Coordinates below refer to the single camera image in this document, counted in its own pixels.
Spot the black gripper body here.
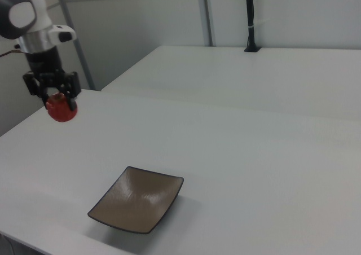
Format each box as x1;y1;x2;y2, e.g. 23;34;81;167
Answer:
22;46;82;98

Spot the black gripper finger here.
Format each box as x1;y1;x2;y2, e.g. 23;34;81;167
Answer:
65;90;76;112
41;87;50;109

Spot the red apple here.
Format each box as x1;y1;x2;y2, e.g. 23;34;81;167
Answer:
46;92;78;124

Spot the brown square ceramic plate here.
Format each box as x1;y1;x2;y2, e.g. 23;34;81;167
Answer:
87;165;185;235

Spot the thin brown cable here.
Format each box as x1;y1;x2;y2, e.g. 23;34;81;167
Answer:
0;48;22;59

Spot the grey metal partition post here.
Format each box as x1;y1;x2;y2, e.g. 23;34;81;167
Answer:
200;0;214;47

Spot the black camera pole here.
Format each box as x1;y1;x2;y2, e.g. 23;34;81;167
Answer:
244;0;262;54

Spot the white cable tie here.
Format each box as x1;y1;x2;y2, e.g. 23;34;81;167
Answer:
247;17;270;29

